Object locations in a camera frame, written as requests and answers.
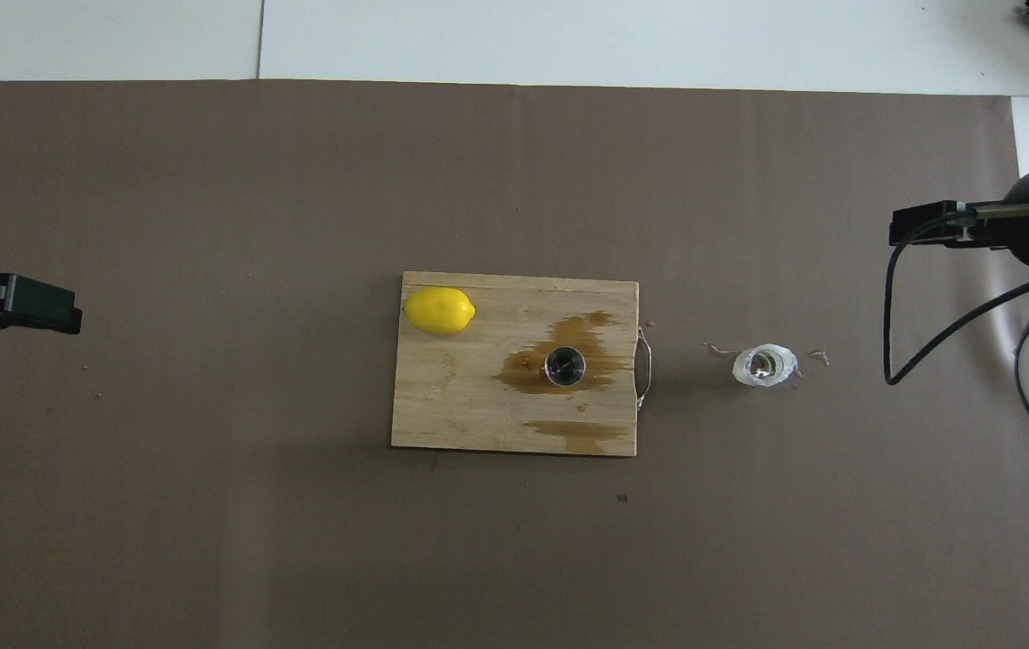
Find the steel double jigger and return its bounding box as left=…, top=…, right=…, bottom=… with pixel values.
left=543, top=345, right=588, bottom=389

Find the brown paper table mat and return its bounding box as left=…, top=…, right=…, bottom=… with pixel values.
left=0, top=79, right=1029, bottom=649

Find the yellow lemon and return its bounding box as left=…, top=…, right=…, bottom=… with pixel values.
left=403, top=287, right=477, bottom=336

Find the wooden cutting board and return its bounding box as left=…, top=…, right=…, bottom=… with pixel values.
left=390, top=270, right=655, bottom=457

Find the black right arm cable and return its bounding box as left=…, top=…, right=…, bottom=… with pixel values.
left=881, top=203, right=1029, bottom=387

